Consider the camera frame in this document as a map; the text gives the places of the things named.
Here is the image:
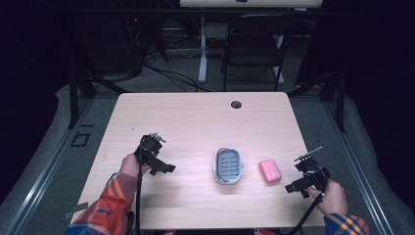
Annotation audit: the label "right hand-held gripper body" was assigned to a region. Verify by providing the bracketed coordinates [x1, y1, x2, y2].
[293, 145, 331, 192]

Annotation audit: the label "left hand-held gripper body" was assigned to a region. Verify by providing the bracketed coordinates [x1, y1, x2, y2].
[133, 131, 167, 166]

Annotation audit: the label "person's left hand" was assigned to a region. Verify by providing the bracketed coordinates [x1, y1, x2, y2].
[118, 153, 152, 180]

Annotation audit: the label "person's right hand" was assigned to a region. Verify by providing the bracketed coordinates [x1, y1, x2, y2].
[305, 178, 348, 217]

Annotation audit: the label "pink soap bar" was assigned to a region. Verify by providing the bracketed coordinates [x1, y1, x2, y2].
[258, 158, 283, 184]

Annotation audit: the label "grey soap dish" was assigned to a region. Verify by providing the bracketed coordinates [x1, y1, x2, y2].
[212, 147, 245, 186]

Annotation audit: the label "black metal stand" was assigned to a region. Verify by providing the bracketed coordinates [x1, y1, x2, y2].
[67, 64, 129, 130]
[287, 68, 346, 133]

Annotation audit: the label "grey tape strip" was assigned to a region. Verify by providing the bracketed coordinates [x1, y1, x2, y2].
[62, 201, 90, 221]

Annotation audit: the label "white desk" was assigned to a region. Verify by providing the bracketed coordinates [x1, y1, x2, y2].
[178, 0, 324, 85]

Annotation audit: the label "black folding chair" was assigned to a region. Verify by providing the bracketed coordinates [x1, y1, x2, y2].
[222, 13, 298, 93]

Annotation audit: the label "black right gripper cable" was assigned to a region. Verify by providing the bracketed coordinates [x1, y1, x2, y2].
[286, 192, 327, 235]

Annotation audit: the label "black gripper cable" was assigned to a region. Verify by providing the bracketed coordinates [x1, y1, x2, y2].
[286, 192, 327, 235]
[134, 134, 147, 235]

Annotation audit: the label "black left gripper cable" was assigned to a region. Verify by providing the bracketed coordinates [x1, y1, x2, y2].
[134, 134, 147, 235]

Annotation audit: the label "aluminium floor rail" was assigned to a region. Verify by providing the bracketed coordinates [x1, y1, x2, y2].
[320, 100, 396, 235]
[0, 97, 96, 235]

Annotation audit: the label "black floor cables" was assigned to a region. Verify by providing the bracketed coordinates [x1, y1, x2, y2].
[130, 19, 223, 94]

